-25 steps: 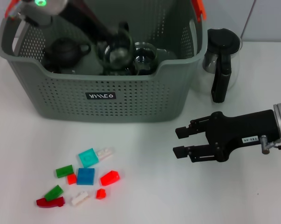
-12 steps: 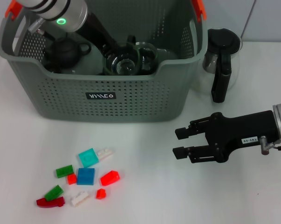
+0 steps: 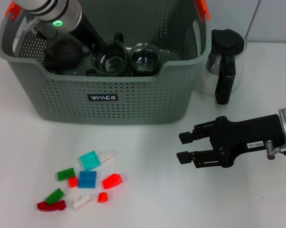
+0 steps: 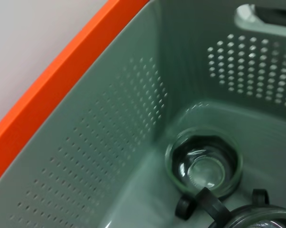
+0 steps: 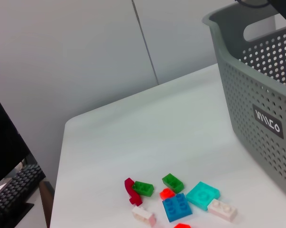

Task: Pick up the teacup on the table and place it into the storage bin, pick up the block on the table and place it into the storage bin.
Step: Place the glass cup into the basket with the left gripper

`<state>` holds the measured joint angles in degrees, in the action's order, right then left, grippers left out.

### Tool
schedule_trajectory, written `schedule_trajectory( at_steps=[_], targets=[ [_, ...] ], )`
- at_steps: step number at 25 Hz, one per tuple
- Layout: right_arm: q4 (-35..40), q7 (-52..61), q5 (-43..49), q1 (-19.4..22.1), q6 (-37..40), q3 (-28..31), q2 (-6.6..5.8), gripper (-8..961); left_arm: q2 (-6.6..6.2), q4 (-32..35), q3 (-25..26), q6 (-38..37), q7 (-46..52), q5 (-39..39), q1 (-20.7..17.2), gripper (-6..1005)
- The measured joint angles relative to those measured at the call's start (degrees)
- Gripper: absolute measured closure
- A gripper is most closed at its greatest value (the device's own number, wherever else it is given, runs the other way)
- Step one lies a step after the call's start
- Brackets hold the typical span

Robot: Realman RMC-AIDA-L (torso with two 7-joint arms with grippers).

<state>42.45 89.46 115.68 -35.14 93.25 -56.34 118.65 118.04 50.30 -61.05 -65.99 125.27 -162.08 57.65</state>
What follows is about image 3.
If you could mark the black clay teapot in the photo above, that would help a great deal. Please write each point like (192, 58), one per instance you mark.
(64, 52)

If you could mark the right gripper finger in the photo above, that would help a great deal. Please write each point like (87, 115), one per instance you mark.
(184, 157)
(186, 137)

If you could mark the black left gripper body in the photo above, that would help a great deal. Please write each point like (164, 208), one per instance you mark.
(88, 33)

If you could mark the grey perforated storage basket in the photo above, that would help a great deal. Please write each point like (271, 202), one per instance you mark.
(133, 102)

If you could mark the blue square building brick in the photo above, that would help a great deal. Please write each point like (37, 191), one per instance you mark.
(87, 179)

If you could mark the green building brick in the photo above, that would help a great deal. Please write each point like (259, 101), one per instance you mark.
(54, 196)
(65, 174)

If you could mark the small orange square brick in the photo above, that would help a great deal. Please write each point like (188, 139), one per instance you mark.
(73, 183)

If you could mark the large orange sloped brick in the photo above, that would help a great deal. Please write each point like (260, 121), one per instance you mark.
(112, 181)

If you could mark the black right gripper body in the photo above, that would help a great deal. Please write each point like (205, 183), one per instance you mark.
(250, 134)

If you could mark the small black clay teacup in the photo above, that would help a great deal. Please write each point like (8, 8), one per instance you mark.
(53, 69)

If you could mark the teal square building brick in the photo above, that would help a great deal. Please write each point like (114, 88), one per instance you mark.
(89, 160)

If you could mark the glass carafe black lid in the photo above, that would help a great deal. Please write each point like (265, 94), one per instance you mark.
(228, 42)

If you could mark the white building brick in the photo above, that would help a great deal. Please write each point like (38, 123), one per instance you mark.
(81, 202)
(107, 156)

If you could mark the small orange sloped brick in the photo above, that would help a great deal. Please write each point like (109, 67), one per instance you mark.
(102, 197)

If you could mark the dark red curved brick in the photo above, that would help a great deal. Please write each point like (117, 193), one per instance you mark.
(50, 206)

